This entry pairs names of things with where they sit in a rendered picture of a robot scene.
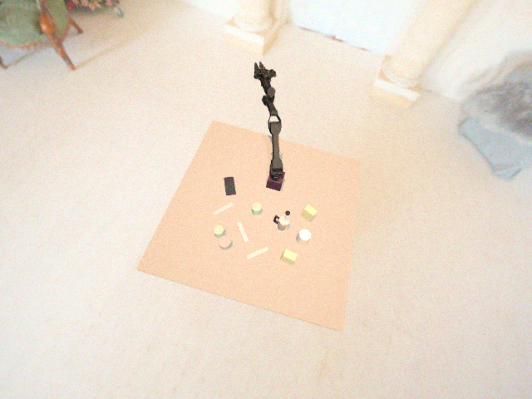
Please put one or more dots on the glass french press with black knob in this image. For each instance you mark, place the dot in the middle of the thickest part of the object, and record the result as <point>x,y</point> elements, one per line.
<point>283,222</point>

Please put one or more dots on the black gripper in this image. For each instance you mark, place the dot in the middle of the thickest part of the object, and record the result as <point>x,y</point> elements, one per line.
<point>262,74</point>

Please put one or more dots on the pale yellow block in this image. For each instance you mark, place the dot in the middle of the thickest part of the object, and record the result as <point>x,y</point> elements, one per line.
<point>289,257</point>
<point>308,213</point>

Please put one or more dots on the cream flat bar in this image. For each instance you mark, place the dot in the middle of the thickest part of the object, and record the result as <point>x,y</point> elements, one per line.
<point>256,253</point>
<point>241,229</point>
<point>218,211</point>

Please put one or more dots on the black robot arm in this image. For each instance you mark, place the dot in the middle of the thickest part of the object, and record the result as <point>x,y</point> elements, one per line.
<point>276,166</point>

